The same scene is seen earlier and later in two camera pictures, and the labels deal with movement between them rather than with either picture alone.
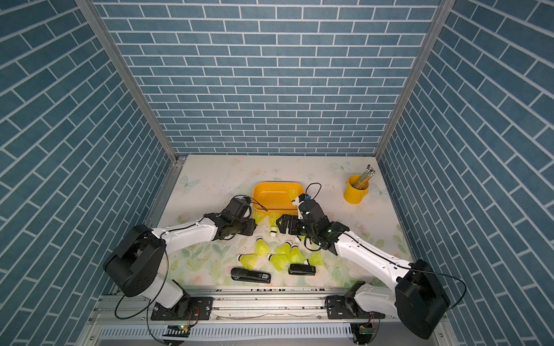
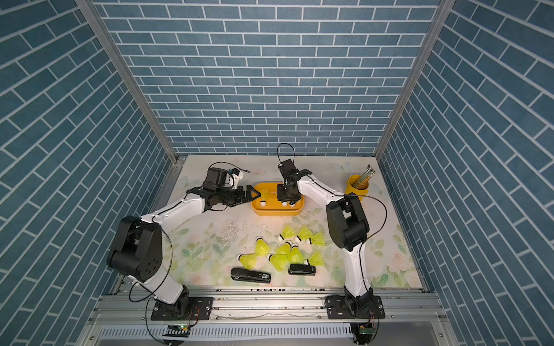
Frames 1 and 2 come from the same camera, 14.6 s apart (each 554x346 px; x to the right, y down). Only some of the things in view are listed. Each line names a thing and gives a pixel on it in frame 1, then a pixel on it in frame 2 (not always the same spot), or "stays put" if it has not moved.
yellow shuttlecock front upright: x=296 y=257 stays put
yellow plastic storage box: x=273 y=197 stays put
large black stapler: x=249 y=275 stays put
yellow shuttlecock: x=249 y=261 stays put
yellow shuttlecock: x=316 y=259 stays put
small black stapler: x=301 y=269 stays put
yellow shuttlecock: x=257 y=215 → x=264 y=196
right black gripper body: x=299 y=226 → x=285 y=194
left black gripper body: x=242 y=226 → x=231 y=196
